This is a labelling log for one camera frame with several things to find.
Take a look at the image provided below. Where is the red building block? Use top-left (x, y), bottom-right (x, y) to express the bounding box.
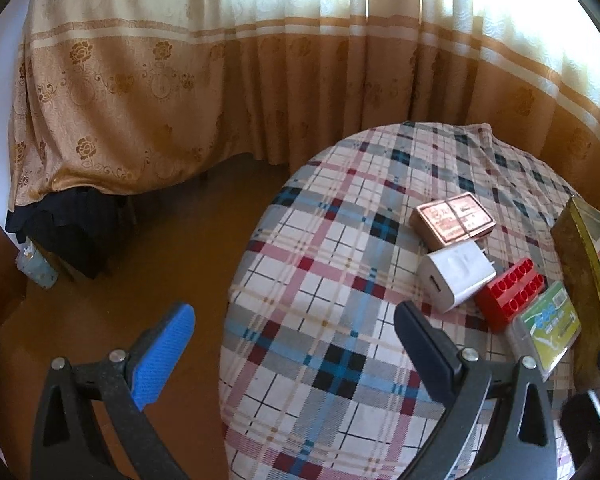
top-left (475, 258), bottom-right (547, 333)

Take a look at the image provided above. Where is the dark cloth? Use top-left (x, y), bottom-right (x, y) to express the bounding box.
top-left (5, 187), bottom-right (136, 281)

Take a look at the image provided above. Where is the clear box green label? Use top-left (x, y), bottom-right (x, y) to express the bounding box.
top-left (510, 280), bottom-right (582, 381)

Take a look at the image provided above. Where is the round table, plaid cloth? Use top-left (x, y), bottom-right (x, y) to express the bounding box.
top-left (219, 121), bottom-right (600, 480)

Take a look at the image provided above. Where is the white charger plug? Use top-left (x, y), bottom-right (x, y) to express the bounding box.
top-left (416, 242), bottom-right (497, 313)

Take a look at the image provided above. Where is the cream and orange patterned curtain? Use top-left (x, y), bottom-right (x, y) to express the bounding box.
top-left (7, 0), bottom-right (600, 226)

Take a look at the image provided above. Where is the gold rectangular tin box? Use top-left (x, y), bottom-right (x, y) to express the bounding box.
top-left (550, 196), bottom-right (600, 391)

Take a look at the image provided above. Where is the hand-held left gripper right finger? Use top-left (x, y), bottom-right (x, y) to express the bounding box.
top-left (394, 301), bottom-right (576, 480)

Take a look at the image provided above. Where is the copper foil-wrapped box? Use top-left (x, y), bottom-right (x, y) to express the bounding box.
top-left (410, 192), bottom-right (496, 252)

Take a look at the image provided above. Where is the wooden cabinet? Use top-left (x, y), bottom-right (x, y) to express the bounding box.
top-left (0, 215), bottom-right (31, 331)

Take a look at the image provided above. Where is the blue patterned bottle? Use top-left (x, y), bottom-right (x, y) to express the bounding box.
top-left (15, 245), bottom-right (60, 291)

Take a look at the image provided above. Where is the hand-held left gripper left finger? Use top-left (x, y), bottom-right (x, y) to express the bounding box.
top-left (30, 302), bottom-right (197, 480)

